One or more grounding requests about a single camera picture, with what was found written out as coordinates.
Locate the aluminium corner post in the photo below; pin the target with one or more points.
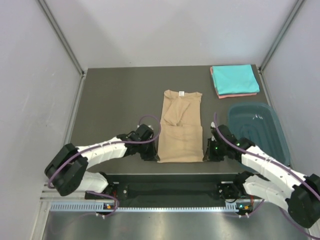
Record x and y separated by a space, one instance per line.
293 13
60 35

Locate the aluminium front frame rail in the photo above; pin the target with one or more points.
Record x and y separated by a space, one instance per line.
45 197

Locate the left aluminium corner post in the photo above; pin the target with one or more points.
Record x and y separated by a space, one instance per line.
60 35

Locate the right aluminium corner post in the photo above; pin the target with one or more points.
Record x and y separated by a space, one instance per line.
293 13

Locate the folded turquoise t shirt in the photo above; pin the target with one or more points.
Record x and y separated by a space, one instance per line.
234 80

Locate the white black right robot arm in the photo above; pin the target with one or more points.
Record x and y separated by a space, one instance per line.
292 191

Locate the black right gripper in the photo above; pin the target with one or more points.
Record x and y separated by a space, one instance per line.
209 156

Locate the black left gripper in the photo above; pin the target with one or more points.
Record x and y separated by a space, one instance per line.
152 155

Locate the teal plastic bin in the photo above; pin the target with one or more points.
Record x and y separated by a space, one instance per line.
259 123

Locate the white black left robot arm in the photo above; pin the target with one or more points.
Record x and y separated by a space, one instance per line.
68 171

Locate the beige t shirt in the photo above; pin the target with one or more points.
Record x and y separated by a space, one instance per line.
181 135

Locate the grey slotted cable duct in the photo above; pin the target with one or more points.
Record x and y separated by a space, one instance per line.
105 207

